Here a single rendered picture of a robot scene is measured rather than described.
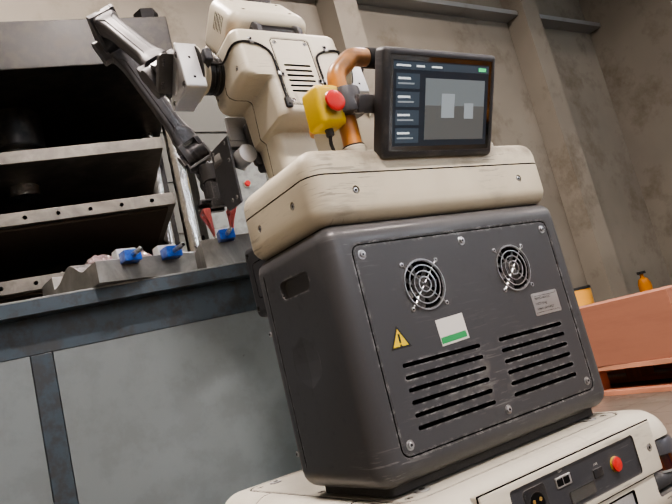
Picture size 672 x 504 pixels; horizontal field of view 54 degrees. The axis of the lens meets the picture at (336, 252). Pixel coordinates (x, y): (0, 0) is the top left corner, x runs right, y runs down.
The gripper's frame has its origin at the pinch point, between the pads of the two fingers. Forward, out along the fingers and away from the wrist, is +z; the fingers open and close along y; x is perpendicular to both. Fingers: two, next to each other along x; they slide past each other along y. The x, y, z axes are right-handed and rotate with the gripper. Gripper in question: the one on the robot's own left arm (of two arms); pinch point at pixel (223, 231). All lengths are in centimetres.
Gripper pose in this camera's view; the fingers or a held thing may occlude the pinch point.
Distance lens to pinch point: 184.7
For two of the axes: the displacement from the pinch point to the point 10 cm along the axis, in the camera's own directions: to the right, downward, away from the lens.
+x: 3.2, -2.4, -9.2
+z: 2.5, 9.6, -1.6
